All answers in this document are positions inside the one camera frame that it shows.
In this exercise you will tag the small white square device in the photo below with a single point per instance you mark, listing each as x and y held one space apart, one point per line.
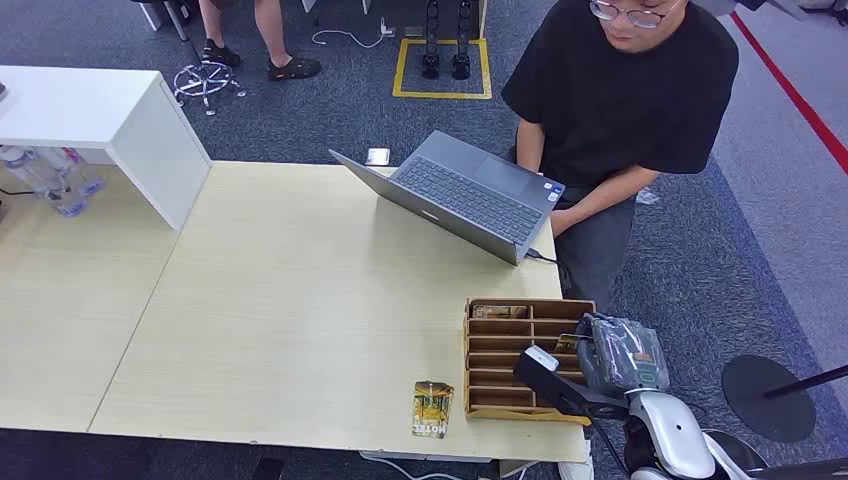
378 157

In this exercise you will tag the chrome stool base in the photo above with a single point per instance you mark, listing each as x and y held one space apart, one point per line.
204 81

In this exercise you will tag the small yellow key card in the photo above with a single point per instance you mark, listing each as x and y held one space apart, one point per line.
566 344

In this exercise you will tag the black round stand base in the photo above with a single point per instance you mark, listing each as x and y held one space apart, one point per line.
762 404

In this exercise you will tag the black robot leg stand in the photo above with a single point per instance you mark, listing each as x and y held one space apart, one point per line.
431 40
462 43

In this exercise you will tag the wooden card organizer box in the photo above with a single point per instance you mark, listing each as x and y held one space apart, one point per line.
500 361

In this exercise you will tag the yellow hotel key card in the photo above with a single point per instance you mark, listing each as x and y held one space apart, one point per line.
432 409

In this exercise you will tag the person in sandals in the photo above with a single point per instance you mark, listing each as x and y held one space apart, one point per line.
272 33

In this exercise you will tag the person's left forearm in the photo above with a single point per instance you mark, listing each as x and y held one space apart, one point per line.
609 192

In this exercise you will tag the grey open laptop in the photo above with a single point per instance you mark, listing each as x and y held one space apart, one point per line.
470 195

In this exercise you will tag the person's right forearm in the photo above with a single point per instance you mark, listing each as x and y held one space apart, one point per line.
530 149

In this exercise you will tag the black stand pole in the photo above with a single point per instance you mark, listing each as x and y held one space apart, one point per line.
808 381

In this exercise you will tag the crumpled clear wrapper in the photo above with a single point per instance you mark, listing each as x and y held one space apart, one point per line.
647 197

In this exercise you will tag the brown card in organizer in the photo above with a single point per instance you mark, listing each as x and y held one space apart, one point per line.
498 311

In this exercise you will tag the white desk riser shelf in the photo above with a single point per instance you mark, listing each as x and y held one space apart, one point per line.
99 126

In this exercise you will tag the yellow floor tape square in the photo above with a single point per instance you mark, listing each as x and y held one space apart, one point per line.
399 73

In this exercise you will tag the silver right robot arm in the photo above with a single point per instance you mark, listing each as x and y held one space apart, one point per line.
672 434

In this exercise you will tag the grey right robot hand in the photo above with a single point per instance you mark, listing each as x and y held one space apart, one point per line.
619 358

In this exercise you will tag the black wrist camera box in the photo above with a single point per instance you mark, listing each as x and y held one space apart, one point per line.
556 384

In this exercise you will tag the clear plastic water bottle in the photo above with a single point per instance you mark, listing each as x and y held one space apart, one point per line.
76 169
43 182

